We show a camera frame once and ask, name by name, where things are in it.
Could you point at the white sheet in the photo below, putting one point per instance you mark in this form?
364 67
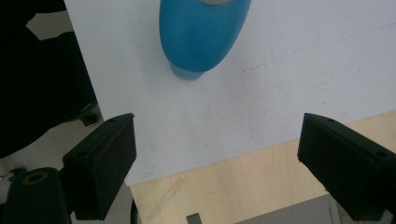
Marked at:
249 102

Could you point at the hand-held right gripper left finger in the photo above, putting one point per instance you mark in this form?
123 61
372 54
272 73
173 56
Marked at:
99 168

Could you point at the small grey square piece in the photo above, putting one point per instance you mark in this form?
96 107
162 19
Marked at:
193 219

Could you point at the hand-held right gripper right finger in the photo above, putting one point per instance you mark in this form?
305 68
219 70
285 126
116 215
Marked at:
345 161

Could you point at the blue rounded container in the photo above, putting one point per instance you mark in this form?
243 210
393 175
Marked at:
199 34

